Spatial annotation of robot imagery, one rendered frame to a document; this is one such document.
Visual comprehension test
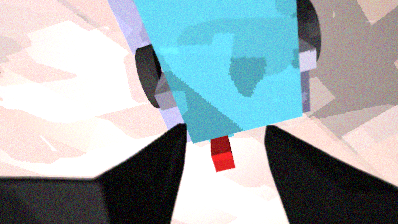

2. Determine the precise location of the red-headed grey pin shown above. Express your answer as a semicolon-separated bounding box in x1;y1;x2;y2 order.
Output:
210;135;235;172

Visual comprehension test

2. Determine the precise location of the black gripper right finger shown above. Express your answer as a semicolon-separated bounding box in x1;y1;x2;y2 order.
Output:
264;125;398;224

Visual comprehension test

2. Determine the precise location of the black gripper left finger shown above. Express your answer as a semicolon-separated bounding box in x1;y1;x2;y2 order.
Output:
0;123;187;224

